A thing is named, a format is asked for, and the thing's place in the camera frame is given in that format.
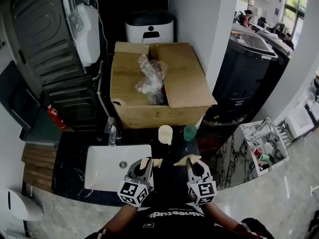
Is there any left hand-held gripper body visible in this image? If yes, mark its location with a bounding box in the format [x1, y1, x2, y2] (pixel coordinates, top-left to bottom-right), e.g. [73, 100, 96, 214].
[117, 173, 154, 208]

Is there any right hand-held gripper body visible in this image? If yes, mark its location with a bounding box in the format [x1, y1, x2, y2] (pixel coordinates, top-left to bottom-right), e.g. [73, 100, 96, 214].
[187, 175, 217, 206]

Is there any green translucent cup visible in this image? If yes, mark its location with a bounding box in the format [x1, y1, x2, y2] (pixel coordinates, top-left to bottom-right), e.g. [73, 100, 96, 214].
[183, 125, 198, 141]

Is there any beige cup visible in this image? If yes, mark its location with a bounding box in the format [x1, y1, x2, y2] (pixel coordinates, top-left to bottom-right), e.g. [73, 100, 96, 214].
[158, 124, 174, 145]

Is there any person's right forearm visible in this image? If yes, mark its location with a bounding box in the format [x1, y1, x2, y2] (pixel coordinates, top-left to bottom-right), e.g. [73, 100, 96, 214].
[203, 202, 240, 231]

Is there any person's left forearm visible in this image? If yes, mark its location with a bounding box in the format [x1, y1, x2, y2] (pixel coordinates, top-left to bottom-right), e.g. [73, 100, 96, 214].
[103, 204, 138, 231]

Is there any black marble washstand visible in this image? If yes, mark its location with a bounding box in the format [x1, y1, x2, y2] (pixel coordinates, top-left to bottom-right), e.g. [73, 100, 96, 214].
[51, 127, 217, 208]

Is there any white rectangular sink basin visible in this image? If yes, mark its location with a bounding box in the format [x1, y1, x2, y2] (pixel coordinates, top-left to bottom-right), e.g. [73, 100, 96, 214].
[84, 144, 153, 193]

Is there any white marble sink cabinet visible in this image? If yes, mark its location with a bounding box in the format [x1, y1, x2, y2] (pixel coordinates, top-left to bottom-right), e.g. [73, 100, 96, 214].
[214, 117, 290, 190]

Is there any chrome basin faucet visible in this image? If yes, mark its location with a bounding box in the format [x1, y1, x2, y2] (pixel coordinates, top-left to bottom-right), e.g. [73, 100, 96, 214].
[259, 117, 274, 131]
[104, 117, 122, 146]

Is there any person's black red-striped shirt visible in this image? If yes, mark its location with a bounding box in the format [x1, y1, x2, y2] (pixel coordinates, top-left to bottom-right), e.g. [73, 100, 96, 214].
[84, 203, 275, 239]

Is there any round dark tray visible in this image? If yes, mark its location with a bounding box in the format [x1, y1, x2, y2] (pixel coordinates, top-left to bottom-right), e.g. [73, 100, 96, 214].
[201, 111, 252, 126]

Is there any chrome towel rack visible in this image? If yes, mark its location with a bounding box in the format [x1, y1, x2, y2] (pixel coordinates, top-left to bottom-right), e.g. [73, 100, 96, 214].
[275, 122, 292, 148]

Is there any black ribbed metal appliance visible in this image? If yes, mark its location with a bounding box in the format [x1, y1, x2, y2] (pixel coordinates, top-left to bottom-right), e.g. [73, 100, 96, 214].
[42, 75, 113, 131]

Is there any clear plastic bag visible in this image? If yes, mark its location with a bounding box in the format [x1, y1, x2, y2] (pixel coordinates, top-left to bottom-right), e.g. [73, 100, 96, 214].
[135, 53, 169, 106]

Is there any red fire extinguisher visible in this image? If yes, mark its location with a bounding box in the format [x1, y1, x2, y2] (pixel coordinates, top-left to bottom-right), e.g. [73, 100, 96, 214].
[46, 104, 68, 131]

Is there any brown cardboard box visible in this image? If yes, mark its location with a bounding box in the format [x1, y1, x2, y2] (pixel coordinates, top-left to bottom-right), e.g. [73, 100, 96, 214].
[110, 41, 217, 129]

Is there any wooden pallet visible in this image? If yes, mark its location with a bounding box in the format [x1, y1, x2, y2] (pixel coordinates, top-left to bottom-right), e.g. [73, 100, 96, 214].
[21, 143, 59, 193]

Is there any dark stone platform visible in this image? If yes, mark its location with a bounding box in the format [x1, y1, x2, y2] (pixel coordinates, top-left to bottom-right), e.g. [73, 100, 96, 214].
[19, 103, 73, 146]

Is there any white display basin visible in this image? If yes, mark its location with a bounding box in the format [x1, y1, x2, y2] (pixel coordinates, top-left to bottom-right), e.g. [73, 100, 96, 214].
[305, 93, 319, 123]
[284, 106, 315, 139]

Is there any black top-load washing machine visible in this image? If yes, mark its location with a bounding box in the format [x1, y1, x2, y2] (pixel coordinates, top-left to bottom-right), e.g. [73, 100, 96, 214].
[211, 30, 279, 114]

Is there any white fixture with black slot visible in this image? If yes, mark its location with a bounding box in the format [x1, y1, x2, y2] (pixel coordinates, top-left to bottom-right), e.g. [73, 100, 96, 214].
[6, 188, 44, 221]

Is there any black cloth item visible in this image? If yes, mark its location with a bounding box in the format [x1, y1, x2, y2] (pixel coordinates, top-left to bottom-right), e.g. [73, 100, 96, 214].
[308, 215, 319, 234]

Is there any white plastic device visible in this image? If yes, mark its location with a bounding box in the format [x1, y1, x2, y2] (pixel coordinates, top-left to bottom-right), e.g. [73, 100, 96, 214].
[59, 0, 101, 67]

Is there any white appliance with black lid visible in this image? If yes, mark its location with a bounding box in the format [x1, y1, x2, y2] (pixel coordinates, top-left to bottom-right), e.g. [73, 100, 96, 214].
[124, 8, 175, 44]

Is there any grey ribbed metal appliance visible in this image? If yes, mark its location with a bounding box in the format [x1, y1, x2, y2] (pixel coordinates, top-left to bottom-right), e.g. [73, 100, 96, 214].
[8, 0, 88, 86]

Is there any grey door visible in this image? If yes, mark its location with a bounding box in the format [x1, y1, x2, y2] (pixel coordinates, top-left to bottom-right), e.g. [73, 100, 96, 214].
[0, 8, 28, 72]

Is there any grey drain hose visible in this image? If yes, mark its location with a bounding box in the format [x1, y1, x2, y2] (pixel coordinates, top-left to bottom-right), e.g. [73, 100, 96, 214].
[96, 75, 112, 118]

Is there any black panel with handle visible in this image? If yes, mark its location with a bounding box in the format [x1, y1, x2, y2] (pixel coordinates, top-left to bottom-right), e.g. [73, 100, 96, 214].
[0, 60, 42, 131]

